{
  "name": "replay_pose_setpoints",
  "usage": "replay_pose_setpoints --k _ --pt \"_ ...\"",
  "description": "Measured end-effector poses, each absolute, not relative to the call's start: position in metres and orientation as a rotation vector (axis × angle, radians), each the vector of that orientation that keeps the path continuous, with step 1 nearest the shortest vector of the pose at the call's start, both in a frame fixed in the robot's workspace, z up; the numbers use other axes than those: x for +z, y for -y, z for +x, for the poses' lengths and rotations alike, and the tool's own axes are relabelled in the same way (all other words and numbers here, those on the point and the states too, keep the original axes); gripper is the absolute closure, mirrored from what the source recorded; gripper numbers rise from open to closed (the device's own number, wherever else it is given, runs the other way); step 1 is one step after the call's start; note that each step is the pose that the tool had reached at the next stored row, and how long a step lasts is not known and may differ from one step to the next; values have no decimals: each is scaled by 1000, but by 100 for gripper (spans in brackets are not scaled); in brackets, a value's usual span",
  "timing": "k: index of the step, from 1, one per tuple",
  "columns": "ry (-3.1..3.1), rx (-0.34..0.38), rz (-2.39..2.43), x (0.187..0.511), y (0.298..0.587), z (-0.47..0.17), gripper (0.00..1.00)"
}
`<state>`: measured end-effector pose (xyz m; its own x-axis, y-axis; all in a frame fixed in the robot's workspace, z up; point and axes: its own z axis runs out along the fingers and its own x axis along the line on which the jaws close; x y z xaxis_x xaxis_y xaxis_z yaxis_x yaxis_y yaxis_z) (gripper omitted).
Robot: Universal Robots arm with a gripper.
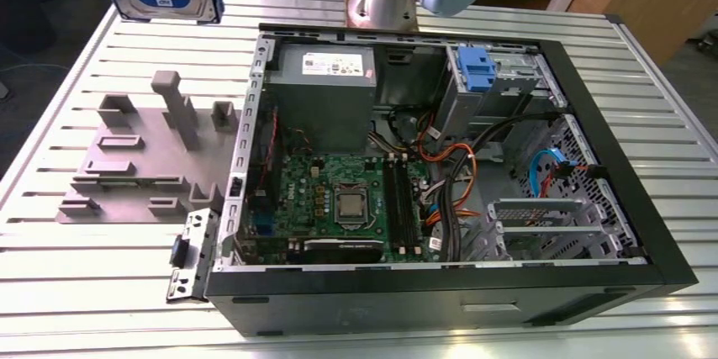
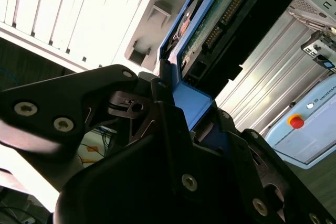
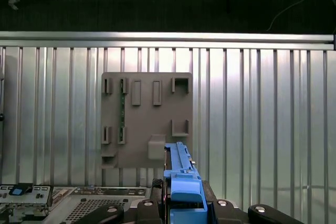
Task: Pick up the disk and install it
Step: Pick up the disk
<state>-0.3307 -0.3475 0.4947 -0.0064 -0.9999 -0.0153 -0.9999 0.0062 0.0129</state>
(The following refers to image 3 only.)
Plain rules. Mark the black open PC case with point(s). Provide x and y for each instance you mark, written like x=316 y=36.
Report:
x=86 y=208

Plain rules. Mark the hard disk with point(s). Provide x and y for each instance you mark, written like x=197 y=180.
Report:
x=183 y=187

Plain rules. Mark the grey parts rack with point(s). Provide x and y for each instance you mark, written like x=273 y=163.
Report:
x=157 y=108

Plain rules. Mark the metal slot bracket blue clip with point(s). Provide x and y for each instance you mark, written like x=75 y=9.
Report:
x=39 y=195

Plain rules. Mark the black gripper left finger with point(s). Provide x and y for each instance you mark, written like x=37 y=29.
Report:
x=148 y=213

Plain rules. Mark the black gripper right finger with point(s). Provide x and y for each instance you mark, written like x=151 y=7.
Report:
x=223 y=213

